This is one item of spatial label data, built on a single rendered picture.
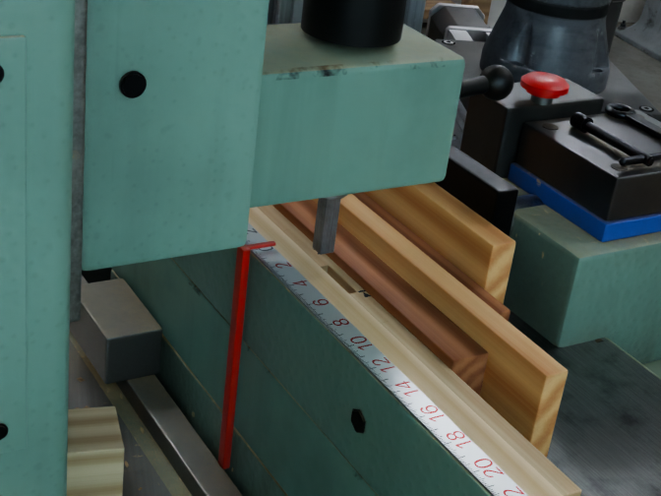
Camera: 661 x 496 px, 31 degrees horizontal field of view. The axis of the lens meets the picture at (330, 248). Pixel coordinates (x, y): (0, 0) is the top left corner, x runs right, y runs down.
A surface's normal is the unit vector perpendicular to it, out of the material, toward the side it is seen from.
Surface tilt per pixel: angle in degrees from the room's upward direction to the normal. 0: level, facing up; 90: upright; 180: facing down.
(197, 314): 90
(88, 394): 0
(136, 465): 0
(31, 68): 90
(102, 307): 0
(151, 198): 90
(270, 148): 90
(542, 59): 73
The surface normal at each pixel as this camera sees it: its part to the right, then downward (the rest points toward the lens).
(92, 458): 0.28, 0.47
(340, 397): -0.86, 0.14
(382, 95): 0.50, 0.45
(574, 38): 0.25, 0.18
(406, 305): 0.11, -0.88
